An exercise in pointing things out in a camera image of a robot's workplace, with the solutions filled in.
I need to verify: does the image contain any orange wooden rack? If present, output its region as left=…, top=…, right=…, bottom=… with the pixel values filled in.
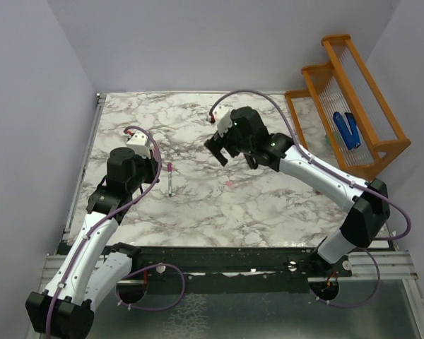
left=285, top=34, right=411, bottom=180

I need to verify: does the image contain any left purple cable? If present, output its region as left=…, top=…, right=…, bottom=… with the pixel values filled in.
left=44, top=125, right=187, bottom=336

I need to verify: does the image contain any blue stapler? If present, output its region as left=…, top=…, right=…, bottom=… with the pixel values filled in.
left=333, top=112, right=361, bottom=150

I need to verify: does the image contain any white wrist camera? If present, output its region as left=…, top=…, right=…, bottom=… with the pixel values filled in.
left=207, top=106, right=232, bottom=137
left=124, top=131, right=153, bottom=159

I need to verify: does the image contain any white multicolour pen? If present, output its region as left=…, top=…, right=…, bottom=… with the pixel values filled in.
left=167, top=171, right=172, bottom=197

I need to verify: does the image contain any black orange highlighter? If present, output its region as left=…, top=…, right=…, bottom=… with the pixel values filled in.
left=245, top=155, right=259, bottom=170

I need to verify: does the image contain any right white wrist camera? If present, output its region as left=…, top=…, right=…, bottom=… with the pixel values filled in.
left=207, top=106, right=232, bottom=137

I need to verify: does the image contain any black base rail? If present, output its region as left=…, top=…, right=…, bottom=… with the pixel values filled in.
left=102, top=243, right=354, bottom=295

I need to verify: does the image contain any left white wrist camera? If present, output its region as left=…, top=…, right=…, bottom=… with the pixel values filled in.
left=124, top=131, right=153, bottom=159

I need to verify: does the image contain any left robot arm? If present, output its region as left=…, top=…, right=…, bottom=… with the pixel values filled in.
left=25, top=146, right=160, bottom=338

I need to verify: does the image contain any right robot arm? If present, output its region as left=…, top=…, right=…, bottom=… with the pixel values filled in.
left=204, top=107, right=390, bottom=276

